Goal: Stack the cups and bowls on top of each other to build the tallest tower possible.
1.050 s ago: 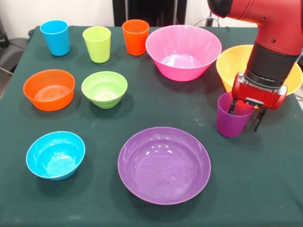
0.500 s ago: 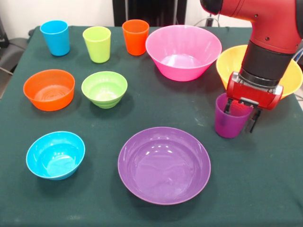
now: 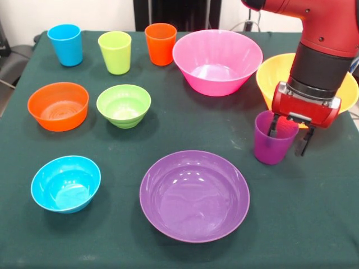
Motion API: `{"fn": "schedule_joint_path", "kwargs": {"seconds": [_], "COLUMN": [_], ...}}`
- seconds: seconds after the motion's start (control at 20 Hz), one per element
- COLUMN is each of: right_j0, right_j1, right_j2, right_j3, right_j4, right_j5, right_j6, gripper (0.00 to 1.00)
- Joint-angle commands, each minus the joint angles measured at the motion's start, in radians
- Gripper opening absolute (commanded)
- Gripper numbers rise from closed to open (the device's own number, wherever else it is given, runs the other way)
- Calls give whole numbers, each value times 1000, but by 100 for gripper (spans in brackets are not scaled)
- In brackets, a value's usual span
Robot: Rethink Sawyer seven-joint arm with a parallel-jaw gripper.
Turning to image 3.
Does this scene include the orange plastic cup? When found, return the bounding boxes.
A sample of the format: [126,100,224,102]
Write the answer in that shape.
[144,22,178,67]

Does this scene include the dark green tablecloth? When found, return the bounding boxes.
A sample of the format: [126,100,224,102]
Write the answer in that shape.
[0,30,359,269]

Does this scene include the orange plastic bowl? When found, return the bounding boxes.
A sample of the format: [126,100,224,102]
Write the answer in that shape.
[27,81,90,132]

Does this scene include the lime green plastic cup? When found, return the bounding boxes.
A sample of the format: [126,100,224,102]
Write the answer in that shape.
[97,30,132,76]

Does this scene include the purple plastic cup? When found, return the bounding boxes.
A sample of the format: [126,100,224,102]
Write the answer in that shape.
[254,110,300,165]

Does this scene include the blue plastic bowl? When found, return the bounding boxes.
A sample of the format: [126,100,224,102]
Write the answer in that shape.
[30,155,102,215]

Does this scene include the yellow plastic bowl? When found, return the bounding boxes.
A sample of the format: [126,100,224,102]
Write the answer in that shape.
[255,53,359,129]

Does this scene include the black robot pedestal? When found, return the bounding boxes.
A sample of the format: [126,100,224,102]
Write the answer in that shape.
[134,0,222,32]

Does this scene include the grey chair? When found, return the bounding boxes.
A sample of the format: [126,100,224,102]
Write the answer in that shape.
[0,21,37,90]

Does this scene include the purple plastic bowl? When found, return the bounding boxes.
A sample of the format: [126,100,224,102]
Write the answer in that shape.
[139,150,251,244]

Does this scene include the blue plastic cup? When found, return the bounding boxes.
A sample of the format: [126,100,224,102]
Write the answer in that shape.
[47,24,84,67]

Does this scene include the pink plastic bowl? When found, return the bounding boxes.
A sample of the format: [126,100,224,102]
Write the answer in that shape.
[172,29,264,98]

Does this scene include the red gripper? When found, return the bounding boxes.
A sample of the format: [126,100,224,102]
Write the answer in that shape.
[268,81,342,157]

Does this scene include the green plastic bowl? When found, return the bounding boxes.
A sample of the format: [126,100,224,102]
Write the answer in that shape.
[96,84,152,129]

